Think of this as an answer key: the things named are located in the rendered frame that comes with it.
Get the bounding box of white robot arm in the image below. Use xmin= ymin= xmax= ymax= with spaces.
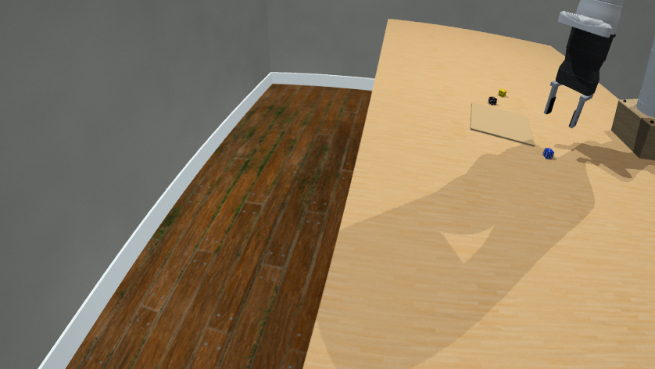
xmin=600 ymin=0 xmax=655 ymax=118

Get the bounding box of beige square mat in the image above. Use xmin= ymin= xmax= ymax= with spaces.
xmin=471 ymin=102 xmax=535 ymax=147

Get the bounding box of blue die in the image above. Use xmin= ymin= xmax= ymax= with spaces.
xmin=543 ymin=148 xmax=554 ymax=159

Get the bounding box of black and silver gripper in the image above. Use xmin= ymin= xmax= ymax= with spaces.
xmin=544 ymin=0 xmax=622 ymax=128

